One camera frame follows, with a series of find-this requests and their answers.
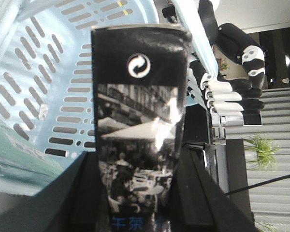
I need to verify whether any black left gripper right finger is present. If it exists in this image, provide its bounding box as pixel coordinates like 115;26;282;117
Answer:
171;148;256;232

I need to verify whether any light blue plastic basket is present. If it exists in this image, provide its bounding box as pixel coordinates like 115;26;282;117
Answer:
0;0;219;196

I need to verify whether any black Franzzi wafer box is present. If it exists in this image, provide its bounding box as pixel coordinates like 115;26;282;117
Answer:
91;23;191;232

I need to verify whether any teal goji berry pouch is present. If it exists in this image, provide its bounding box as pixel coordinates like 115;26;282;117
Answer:
0;119;63;186

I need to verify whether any white black humanoid robot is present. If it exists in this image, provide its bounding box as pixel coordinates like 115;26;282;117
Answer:
161;0;266;141

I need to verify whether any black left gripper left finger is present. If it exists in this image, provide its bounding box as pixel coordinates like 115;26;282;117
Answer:
0;152;108;232

